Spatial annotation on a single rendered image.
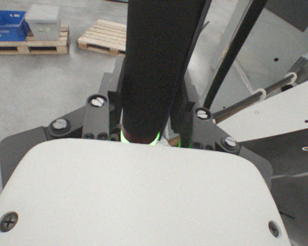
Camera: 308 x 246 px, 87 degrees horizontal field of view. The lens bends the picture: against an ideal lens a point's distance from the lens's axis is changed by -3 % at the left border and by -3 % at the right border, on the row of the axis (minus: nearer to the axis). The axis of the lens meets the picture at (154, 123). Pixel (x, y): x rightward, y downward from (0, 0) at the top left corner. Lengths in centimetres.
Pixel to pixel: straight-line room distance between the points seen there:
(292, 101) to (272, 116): 6
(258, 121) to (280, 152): 27
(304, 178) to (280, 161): 3
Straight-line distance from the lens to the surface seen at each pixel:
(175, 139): 24
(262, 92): 41
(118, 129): 38
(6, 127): 224
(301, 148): 29
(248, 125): 54
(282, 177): 24
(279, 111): 55
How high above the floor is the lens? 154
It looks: 49 degrees down
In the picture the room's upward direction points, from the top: 15 degrees clockwise
